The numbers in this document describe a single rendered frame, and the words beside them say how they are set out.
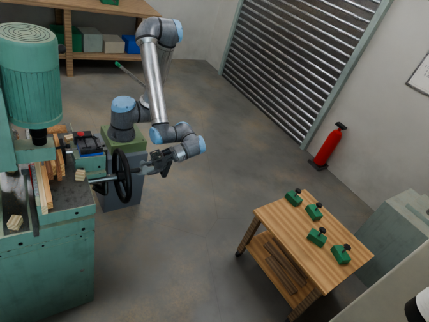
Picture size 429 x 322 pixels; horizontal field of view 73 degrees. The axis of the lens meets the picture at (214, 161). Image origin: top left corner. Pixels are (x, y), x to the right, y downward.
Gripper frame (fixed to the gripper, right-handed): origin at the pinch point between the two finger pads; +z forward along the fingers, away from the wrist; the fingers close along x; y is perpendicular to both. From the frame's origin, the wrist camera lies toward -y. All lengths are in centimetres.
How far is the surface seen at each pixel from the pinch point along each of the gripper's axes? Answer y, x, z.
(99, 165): 8.3, -6.8, 15.0
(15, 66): 67, 1, 23
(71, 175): 12.3, -3.1, 27.2
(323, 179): -166, -28, -196
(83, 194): 11.5, 9.5, 25.0
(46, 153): 28.4, -3.2, 30.5
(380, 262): -117, 78, -142
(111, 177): -1.2, -5.5, 12.8
